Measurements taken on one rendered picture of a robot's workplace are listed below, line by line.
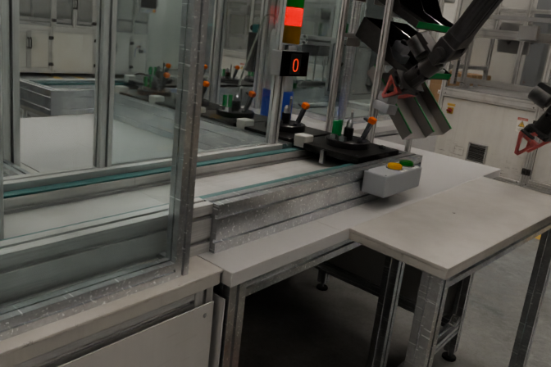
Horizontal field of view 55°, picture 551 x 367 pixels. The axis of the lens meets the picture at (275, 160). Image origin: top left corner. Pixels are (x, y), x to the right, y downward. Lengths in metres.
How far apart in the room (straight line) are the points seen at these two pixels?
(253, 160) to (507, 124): 4.41
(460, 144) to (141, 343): 5.18
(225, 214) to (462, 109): 4.95
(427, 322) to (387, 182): 0.37
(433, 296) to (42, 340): 0.78
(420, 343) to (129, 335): 0.65
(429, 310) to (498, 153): 4.57
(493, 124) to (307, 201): 4.59
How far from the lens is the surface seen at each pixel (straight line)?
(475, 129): 5.80
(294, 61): 1.53
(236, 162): 1.42
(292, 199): 1.18
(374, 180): 1.41
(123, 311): 0.87
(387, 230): 1.30
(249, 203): 1.07
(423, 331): 1.26
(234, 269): 0.99
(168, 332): 0.96
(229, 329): 1.06
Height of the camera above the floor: 1.30
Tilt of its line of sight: 14 degrees down
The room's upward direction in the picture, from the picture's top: 7 degrees clockwise
